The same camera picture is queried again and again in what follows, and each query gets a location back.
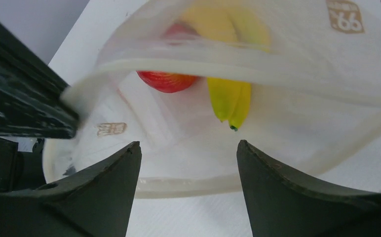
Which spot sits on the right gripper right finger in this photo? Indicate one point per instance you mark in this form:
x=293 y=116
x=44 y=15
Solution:
x=282 y=201

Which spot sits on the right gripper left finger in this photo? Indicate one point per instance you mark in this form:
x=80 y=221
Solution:
x=94 y=202

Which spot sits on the polka dot zip bag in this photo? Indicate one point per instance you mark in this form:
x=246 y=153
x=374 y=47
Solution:
x=315 y=98

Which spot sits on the red toy chili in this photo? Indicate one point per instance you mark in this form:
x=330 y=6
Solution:
x=168 y=82

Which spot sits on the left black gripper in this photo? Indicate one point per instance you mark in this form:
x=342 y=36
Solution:
x=30 y=106

